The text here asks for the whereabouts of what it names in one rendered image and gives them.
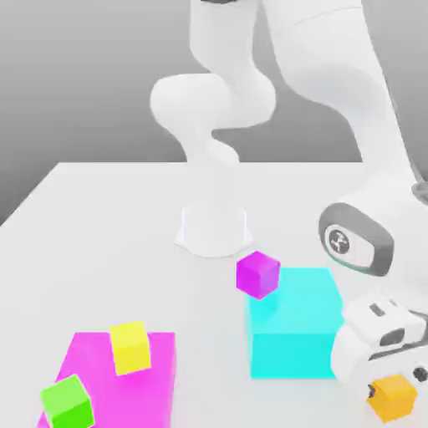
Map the small purple cube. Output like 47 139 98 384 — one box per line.
235 250 281 301

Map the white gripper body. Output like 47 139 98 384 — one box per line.
329 324 428 392

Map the small yellow cube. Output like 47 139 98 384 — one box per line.
110 320 152 376

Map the large cyan box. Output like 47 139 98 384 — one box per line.
243 266 345 380

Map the small orange cube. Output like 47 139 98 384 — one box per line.
366 373 419 424

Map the small green cube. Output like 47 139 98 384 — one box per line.
39 374 95 428

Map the large magenta box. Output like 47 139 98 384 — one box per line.
35 330 176 428

